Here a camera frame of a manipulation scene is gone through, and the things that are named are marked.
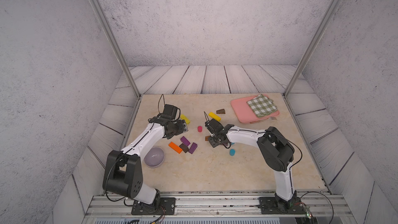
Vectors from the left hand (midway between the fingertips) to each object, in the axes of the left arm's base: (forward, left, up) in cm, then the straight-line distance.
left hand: (185, 129), depth 88 cm
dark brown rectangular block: (-5, +1, -11) cm, 13 cm away
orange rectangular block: (-5, +7, -12) cm, 14 cm away
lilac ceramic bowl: (-11, +18, -11) cm, 24 cm away
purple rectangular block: (-6, -4, -11) cm, 13 cm away
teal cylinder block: (-9, -27, -11) cm, 30 cm away
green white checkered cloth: (+24, -53, -9) cm, 59 cm away
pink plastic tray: (+19, -39, -10) cm, 45 cm away
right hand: (-1, -17, -11) cm, 20 cm away
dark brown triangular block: (+22, -24, -11) cm, 34 cm away
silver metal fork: (+15, -59, -11) cm, 62 cm away
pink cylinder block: (+6, -8, -9) cm, 13 cm away
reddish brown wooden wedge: (0, -12, -10) cm, 16 cm away
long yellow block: (+17, +3, -11) cm, 21 cm away
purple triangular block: (-1, +2, -11) cm, 11 cm away
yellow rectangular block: (+17, -18, -11) cm, 27 cm away
